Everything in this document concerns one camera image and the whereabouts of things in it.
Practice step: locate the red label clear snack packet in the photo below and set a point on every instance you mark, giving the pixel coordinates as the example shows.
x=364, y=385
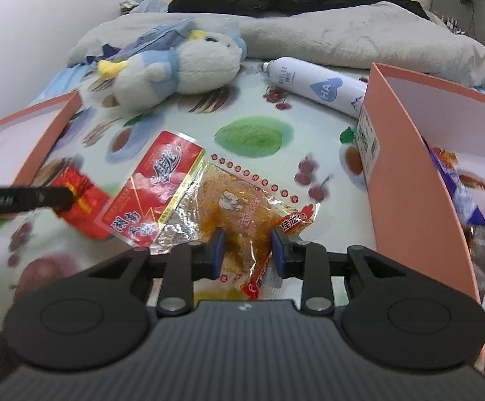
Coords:
x=158, y=183

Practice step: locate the pink cardboard box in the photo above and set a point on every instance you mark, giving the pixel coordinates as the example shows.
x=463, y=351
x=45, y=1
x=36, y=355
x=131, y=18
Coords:
x=409, y=183

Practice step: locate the pink box lid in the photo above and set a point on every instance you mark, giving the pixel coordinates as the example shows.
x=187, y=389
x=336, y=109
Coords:
x=25, y=133

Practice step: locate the grey blanket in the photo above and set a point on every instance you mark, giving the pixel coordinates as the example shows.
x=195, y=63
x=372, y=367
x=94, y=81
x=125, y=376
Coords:
x=351, y=37

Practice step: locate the blue white snack packet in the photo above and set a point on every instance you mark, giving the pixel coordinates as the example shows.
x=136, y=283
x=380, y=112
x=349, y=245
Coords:
x=455, y=192

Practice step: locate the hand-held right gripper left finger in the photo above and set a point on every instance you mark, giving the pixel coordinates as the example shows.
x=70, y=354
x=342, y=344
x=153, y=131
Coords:
x=218, y=255

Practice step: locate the row of small bottles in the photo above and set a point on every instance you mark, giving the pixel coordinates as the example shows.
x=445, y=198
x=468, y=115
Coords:
x=451, y=23

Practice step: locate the small red foil packet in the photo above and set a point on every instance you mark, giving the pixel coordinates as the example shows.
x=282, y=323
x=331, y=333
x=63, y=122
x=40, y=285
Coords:
x=83, y=209

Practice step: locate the white blue plush toy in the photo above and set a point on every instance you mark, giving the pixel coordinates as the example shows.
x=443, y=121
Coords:
x=200, y=71

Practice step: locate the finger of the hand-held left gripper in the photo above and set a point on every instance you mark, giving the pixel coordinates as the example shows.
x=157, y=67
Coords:
x=21, y=199

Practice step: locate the blue plastic bag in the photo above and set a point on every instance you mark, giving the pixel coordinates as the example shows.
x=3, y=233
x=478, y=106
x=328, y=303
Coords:
x=158, y=35

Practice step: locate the white spray bottle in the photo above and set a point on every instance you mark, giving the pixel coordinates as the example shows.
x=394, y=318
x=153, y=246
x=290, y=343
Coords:
x=321, y=87

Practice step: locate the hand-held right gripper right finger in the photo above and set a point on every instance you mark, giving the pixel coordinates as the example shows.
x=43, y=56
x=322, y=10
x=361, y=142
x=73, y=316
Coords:
x=278, y=255

